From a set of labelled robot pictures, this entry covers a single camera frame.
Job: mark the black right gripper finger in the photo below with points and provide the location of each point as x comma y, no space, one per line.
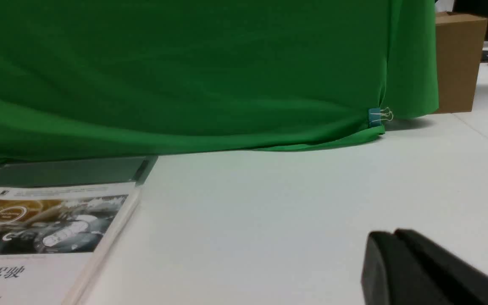
407,268

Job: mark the blue binder clip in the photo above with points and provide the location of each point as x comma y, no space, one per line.
377,116

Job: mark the brown cardboard box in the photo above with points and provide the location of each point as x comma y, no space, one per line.
459,44

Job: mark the white self-driving textbook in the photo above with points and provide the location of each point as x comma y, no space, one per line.
53,241

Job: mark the green backdrop cloth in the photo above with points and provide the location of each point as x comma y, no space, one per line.
99,78

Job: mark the silver desk cable hatch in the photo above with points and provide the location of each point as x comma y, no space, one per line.
97,171

